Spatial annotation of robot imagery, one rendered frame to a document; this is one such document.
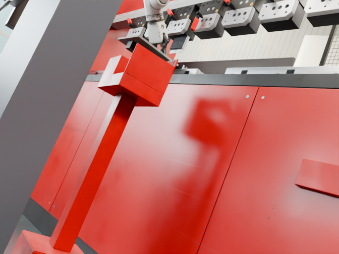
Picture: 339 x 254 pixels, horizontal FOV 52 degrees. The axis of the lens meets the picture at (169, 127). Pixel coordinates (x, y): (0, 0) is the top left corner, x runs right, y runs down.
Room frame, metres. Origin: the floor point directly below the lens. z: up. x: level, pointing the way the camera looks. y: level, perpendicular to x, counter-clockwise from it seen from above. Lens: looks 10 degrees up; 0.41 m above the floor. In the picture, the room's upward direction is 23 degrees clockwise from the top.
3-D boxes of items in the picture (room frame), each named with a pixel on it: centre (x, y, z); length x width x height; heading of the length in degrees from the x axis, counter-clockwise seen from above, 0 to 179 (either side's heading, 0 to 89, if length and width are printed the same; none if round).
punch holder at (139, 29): (2.04, 0.38, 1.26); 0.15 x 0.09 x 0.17; 39
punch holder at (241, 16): (1.42, -0.11, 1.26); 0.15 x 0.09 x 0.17; 39
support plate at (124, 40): (1.62, 0.23, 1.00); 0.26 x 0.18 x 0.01; 129
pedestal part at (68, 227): (1.19, 0.18, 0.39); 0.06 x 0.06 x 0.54; 30
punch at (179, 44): (1.71, 0.12, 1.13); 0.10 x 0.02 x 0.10; 39
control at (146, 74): (1.19, 0.18, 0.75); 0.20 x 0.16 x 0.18; 30
